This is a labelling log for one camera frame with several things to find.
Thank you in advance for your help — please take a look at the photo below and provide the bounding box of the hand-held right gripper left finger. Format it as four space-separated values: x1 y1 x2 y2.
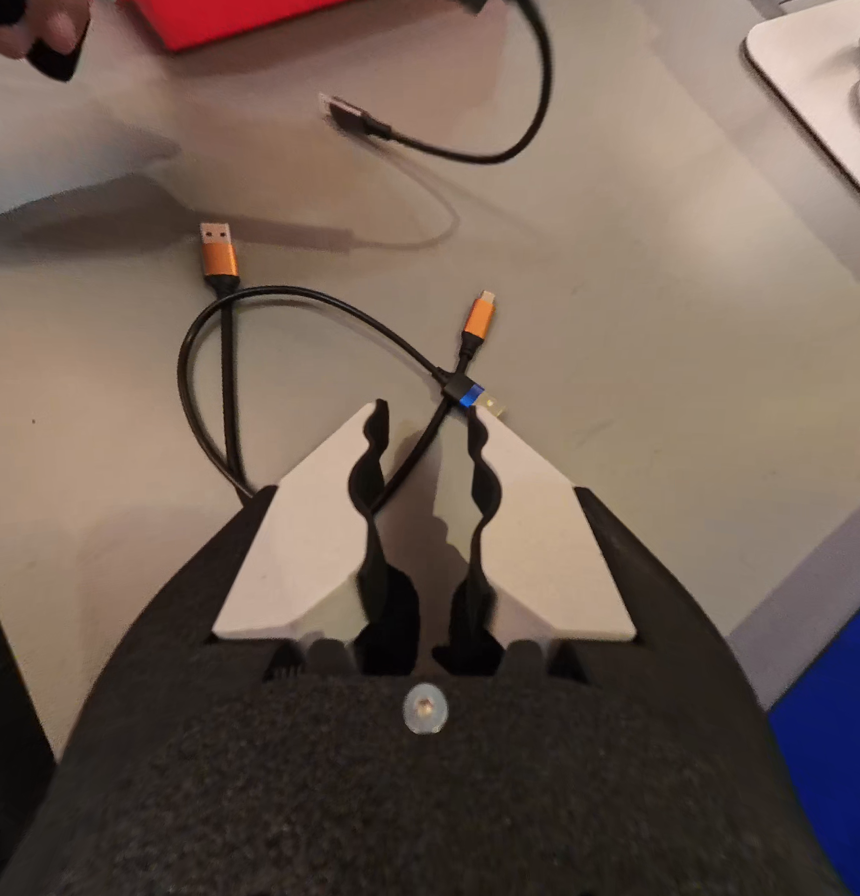
211 399 423 675

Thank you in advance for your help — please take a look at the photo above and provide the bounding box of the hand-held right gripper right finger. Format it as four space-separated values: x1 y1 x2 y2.
430 405 638 675

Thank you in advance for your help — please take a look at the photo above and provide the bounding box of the red storage bin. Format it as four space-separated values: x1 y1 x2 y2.
132 0 348 52

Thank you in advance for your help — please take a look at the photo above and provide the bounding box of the black cable with blue-ringed plugs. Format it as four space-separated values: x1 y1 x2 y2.
178 286 509 499

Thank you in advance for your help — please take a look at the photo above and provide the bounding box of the black cable with orange plugs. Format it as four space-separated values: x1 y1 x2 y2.
199 221 499 513

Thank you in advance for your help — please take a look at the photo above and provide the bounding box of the black usb cable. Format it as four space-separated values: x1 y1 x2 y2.
319 0 553 165

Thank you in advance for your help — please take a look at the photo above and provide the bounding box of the blue storage bin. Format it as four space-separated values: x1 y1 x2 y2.
768 587 860 896

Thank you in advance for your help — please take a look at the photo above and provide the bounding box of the grey desk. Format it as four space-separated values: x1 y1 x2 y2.
0 0 860 764

